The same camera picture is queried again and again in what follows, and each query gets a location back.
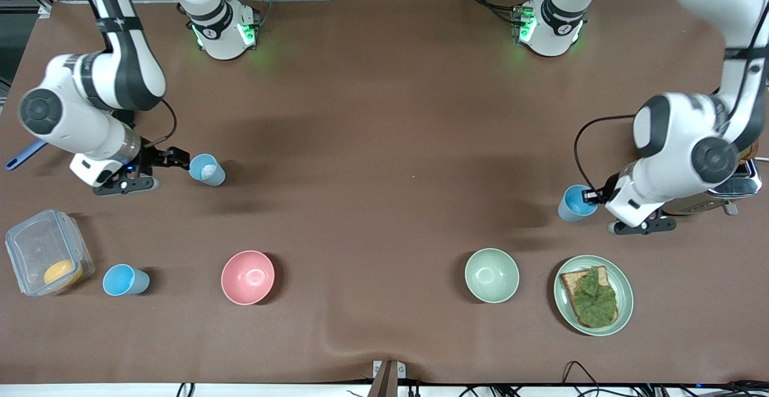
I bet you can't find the pale green plate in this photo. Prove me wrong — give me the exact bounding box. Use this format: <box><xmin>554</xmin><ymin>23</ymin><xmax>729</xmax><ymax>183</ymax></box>
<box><xmin>553</xmin><ymin>255</ymin><xmax>634</xmax><ymax>337</ymax></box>

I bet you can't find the brown toast slice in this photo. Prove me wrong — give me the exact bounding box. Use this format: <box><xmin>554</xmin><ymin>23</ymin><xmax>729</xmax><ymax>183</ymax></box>
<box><xmin>560</xmin><ymin>266</ymin><xmax>619</xmax><ymax>329</ymax></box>

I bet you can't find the blue plastic cup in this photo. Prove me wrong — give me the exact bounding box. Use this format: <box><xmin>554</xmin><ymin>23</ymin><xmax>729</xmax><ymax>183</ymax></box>
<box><xmin>558</xmin><ymin>184</ymin><xmax>598</xmax><ymax>223</ymax></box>
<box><xmin>102</xmin><ymin>264</ymin><xmax>151</xmax><ymax>297</ymax></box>
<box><xmin>188</xmin><ymin>154</ymin><xmax>226</xmax><ymax>187</ymax></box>

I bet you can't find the pale green bowl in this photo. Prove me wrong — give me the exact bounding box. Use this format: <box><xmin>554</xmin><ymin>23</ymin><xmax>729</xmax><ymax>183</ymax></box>
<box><xmin>464</xmin><ymin>248</ymin><xmax>520</xmax><ymax>304</ymax></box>

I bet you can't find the brown table cover sheet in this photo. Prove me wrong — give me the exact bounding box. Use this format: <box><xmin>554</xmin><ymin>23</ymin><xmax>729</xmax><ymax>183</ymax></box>
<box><xmin>0</xmin><ymin>0</ymin><xmax>769</xmax><ymax>386</ymax></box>

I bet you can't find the pink bowl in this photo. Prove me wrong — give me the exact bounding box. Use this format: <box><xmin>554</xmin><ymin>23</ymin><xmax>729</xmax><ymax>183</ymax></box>
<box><xmin>220</xmin><ymin>250</ymin><xmax>276</xmax><ymax>306</ymax></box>

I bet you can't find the grey metal camera mount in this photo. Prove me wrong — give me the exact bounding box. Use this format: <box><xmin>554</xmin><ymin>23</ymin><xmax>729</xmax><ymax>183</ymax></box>
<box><xmin>372</xmin><ymin>360</ymin><xmax>407</xmax><ymax>397</ymax></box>

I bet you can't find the beige and chrome toaster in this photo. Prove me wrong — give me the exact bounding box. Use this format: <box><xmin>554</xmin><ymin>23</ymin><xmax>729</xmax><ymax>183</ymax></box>
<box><xmin>661</xmin><ymin>157</ymin><xmax>764</xmax><ymax>216</ymax></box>

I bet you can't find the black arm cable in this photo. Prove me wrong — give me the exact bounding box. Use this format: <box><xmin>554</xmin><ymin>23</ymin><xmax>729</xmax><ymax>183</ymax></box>
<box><xmin>574</xmin><ymin>115</ymin><xmax>637</xmax><ymax>192</ymax></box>
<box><xmin>141</xmin><ymin>98</ymin><xmax>178</xmax><ymax>147</ymax></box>

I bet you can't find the green lettuce leaf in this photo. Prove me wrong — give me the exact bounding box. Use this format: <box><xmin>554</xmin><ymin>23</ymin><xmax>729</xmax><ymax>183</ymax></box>
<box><xmin>569</xmin><ymin>267</ymin><xmax>618</xmax><ymax>327</ymax></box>

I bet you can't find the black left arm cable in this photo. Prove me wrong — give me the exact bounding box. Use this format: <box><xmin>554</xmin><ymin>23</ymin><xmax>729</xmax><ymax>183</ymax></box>
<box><xmin>574</xmin><ymin>115</ymin><xmax>637</xmax><ymax>192</ymax></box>

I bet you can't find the yellow round food piece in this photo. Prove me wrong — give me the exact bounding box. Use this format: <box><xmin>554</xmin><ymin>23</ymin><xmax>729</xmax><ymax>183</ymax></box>
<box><xmin>43</xmin><ymin>259</ymin><xmax>84</xmax><ymax>288</ymax></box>

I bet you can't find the clear plastic lidded container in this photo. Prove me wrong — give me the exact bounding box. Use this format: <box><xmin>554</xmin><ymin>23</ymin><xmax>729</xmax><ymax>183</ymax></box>
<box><xmin>5</xmin><ymin>208</ymin><xmax>96</xmax><ymax>297</ymax></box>

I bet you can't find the black saucepan with blue handle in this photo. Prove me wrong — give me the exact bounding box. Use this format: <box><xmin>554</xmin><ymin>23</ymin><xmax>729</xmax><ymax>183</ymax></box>
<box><xmin>5</xmin><ymin>139</ymin><xmax>49</xmax><ymax>171</ymax></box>

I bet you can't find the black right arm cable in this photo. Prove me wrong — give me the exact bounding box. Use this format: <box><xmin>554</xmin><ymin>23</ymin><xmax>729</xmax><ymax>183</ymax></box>
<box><xmin>141</xmin><ymin>98</ymin><xmax>178</xmax><ymax>147</ymax></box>

